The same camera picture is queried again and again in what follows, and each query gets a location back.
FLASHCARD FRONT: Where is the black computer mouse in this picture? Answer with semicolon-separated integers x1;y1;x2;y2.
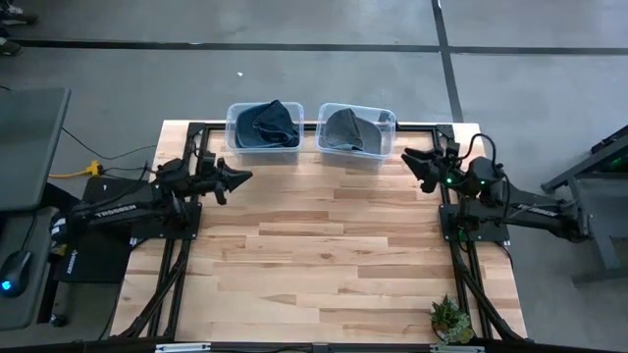
0;249;33;299

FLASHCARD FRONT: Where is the black aluminium table frame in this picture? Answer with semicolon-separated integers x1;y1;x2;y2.
110;121;530;343

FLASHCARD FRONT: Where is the clear plastic container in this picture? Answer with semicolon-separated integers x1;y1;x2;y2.
315;101;397;171
224;100;306;166

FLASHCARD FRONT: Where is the grey desk top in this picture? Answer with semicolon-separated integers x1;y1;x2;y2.
0;86;73;213

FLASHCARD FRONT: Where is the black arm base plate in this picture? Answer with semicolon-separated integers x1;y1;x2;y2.
438;202;520;245
128;201;203;241

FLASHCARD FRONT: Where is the yellow extension cable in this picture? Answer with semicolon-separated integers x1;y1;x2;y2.
48;160;104;180

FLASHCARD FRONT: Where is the silver metal bracket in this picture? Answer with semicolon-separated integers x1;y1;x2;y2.
154;341;213;353
430;344;486;353

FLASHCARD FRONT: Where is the grey metal stand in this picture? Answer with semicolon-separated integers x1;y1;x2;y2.
541;125;628;286

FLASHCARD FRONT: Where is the thin black cable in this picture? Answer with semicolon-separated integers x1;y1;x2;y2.
61;127;158;162

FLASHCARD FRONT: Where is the grey cap pale underbrim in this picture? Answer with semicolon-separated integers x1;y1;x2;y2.
321;107;367;152

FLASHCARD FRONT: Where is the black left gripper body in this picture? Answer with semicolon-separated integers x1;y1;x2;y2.
190;151;230;192

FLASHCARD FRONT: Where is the person's shoe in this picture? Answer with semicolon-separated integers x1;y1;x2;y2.
0;36;24;57
0;2;39;26

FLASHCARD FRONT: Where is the black control box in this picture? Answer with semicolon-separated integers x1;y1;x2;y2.
52;229;134;285

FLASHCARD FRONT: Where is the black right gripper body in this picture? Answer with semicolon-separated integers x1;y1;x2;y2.
436;141;470;190

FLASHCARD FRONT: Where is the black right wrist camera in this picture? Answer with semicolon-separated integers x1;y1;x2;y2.
420;172;441;194

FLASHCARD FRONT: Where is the small green potted plant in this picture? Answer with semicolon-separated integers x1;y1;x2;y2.
429;292;476;346

